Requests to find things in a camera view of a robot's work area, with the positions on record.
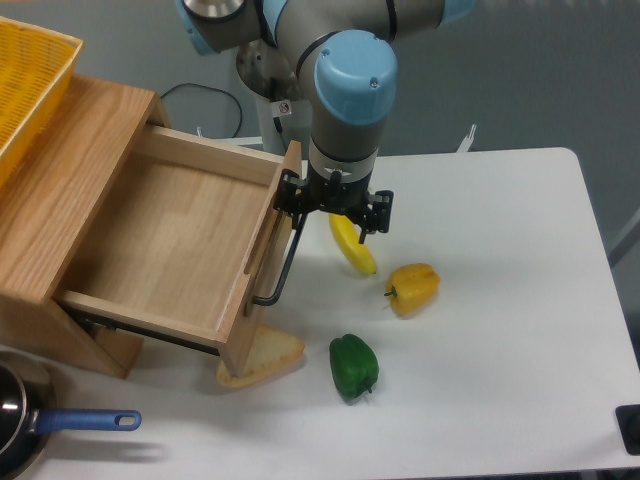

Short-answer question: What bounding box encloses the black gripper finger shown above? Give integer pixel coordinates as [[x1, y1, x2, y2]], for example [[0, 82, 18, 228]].
[[273, 169, 306, 230], [358, 190, 394, 245]]

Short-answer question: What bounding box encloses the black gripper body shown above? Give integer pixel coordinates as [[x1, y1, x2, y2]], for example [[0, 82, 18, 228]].
[[304, 161, 372, 223]]

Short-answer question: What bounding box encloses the wooden top drawer black handle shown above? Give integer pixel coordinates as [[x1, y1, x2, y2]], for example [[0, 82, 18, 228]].
[[54, 124, 307, 379]]

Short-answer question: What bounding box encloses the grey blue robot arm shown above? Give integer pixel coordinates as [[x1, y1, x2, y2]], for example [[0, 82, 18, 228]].
[[176, 1, 475, 236]]

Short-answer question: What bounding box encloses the wooden drawer cabinet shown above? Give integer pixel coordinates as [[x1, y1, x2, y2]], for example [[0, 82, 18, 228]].
[[1, 75, 169, 378]]

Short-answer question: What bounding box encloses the yellow banana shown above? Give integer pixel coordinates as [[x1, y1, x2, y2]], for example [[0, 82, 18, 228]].
[[329, 214, 377, 276]]

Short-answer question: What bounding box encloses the yellow bell pepper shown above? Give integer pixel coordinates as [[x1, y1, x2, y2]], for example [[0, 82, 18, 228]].
[[384, 263, 441, 316]]

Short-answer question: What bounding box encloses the triangular bread slice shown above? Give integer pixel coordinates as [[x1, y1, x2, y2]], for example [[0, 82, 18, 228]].
[[215, 323, 305, 389]]

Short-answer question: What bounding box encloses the green bell pepper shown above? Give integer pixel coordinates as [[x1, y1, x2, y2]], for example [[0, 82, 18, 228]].
[[329, 333, 379, 400]]

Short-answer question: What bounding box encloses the yellow plastic basket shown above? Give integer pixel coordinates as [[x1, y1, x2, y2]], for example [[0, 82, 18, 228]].
[[1, 17, 84, 184]]

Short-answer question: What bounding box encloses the black device at table edge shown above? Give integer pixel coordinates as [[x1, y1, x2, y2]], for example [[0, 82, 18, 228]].
[[615, 404, 640, 456]]

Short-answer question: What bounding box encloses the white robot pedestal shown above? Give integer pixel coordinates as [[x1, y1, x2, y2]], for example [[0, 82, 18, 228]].
[[235, 39, 316, 154]]

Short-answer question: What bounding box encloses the black cable on floor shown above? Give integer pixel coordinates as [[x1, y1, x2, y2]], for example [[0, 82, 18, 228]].
[[159, 82, 244, 141]]

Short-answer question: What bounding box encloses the white table frame bracket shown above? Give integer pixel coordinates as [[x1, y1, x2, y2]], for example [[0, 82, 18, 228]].
[[222, 124, 477, 153]]

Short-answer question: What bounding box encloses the black pan blue handle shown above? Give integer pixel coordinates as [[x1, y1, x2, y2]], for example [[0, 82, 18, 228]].
[[1, 351, 142, 479]]

